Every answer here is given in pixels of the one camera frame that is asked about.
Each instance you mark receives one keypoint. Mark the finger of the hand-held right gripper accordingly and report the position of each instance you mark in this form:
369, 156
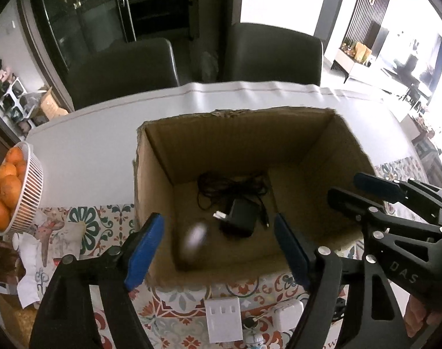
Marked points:
348, 203
377, 185

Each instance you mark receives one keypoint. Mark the dark slatted wall panel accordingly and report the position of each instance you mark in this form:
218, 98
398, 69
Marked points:
369, 7

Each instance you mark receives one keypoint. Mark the patterned seat cushion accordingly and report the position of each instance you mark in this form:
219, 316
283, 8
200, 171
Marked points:
433, 152

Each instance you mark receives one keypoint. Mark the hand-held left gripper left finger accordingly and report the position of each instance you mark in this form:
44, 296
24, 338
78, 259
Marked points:
144, 251

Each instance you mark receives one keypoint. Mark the white flat plug adapter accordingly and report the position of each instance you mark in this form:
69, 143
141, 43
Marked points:
222, 320

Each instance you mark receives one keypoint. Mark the white charger block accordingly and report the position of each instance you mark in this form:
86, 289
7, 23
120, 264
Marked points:
288, 314

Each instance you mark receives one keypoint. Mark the pile of oranges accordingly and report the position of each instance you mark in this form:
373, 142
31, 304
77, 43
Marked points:
8, 185

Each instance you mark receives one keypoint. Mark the white shoe rack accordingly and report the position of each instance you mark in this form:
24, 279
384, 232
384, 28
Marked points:
10, 98

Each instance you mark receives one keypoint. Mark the white slatted fruit basket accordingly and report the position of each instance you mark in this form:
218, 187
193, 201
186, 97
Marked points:
28, 196

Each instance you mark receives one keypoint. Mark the white low tv cabinet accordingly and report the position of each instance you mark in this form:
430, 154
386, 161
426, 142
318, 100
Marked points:
366, 69

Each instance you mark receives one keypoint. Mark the white table cover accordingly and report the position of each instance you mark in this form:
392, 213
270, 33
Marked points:
97, 134

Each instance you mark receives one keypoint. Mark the dark upholstered dining chair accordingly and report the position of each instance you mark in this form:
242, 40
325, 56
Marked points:
122, 69
271, 54

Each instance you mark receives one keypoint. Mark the brown cardboard box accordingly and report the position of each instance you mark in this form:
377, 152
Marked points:
224, 141

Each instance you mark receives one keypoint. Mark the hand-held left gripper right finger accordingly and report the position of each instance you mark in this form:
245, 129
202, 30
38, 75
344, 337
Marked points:
291, 251

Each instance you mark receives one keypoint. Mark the patterned tile-print table mat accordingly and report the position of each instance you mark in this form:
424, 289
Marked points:
97, 225

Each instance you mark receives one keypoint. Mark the person's right hand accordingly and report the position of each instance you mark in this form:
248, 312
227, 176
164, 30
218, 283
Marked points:
419, 309

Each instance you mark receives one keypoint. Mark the yellow ornament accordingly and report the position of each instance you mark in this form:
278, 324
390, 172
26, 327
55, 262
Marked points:
362, 51

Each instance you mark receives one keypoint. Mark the black framed glass door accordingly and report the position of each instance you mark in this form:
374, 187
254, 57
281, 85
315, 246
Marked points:
79, 25

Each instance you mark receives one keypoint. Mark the small brown carton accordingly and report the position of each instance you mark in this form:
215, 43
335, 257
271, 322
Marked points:
52, 105

